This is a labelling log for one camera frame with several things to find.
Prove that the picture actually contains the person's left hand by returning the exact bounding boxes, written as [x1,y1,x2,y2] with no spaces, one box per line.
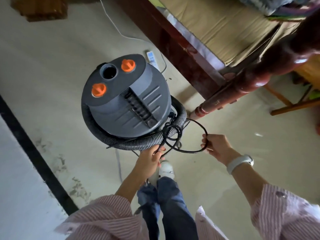
[134,145,167,182]

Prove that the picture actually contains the person's right forearm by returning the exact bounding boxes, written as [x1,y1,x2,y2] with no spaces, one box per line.
[229,162,269,206]

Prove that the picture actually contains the blue jeans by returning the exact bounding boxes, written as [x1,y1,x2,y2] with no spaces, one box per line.
[136,176,199,240]

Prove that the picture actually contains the brown wooden stool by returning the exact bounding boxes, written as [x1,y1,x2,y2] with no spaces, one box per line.
[262,77,320,116]

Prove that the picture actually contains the grey canister vacuum cleaner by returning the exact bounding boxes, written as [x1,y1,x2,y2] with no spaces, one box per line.
[81,54,177,139]

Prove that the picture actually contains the person's right hand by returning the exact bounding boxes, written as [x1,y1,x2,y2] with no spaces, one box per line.
[201,134,242,166]

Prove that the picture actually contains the white wristband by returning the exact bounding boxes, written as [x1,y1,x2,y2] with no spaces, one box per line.
[226,154,254,175]

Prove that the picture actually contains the beige cardboard sheet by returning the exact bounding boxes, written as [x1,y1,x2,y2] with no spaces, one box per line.
[159,0,300,67]

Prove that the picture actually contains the grey blanket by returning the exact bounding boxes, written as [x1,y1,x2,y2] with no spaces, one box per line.
[235,0,320,21]

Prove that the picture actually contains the white cable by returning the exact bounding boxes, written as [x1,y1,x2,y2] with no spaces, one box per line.
[98,0,167,74]

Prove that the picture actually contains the white shoe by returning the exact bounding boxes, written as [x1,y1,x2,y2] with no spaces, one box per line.
[159,161,175,180]

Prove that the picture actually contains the person's left forearm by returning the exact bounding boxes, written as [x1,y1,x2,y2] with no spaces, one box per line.
[115,170,146,203]

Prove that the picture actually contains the black power cord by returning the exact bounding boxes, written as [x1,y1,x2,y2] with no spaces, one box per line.
[106,117,208,158]

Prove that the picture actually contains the grey corrugated vacuum hose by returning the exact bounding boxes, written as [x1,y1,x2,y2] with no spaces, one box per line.
[81,95,187,151]

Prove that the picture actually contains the white remote control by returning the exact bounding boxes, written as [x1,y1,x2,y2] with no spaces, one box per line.
[146,50,160,71]

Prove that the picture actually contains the dark red wooden bed frame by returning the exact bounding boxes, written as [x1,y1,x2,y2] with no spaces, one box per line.
[114,0,320,120]

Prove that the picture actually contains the brown wooden furniture piece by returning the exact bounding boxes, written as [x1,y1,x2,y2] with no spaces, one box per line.
[10,0,68,22]

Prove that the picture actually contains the pink striped shirt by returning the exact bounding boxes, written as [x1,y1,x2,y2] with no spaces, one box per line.
[54,183,320,240]

